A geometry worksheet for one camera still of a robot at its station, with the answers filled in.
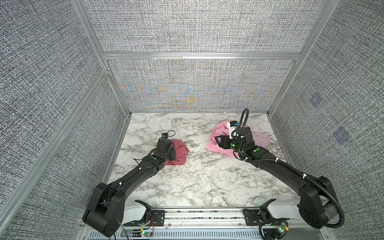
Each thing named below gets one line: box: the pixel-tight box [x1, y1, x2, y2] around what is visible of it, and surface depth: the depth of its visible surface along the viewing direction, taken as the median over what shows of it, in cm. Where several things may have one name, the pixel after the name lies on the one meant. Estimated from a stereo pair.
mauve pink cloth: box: [250, 126, 272, 148], surface depth 102 cm
